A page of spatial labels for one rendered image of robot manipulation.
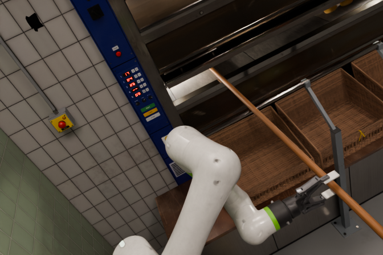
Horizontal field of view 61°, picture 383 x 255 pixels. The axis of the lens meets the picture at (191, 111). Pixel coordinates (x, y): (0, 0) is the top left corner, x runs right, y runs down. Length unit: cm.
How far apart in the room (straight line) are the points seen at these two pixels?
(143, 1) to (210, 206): 120
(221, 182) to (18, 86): 131
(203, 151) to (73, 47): 110
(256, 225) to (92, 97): 115
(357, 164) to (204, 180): 156
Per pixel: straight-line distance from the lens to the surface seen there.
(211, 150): 88
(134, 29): 180
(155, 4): 179
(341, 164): 209
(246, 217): 126
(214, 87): 207
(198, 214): 90
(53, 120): 189
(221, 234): 206
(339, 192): 134
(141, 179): 231
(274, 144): 239
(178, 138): 97
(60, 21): 176
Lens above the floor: 229
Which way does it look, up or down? 35 degrees down
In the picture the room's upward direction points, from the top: 24 degrees counter-clockwise
